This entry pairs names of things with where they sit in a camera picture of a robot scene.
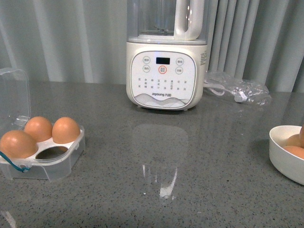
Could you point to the clear plastic egg box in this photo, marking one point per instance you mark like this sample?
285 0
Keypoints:
52 161

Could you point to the brown egg back left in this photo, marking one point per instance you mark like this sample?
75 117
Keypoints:
39 128

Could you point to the white round bowl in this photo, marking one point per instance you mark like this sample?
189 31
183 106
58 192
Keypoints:
285 162

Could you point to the white Joyoung blender machine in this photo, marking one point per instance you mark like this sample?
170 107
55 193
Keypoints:
166 52

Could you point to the clear plastic bag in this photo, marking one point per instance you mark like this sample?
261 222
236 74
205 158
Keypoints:
241 91

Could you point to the brown egg back right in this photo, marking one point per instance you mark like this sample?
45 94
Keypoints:
65 130

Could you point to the brown egg front left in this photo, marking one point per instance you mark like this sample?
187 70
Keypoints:
18 144

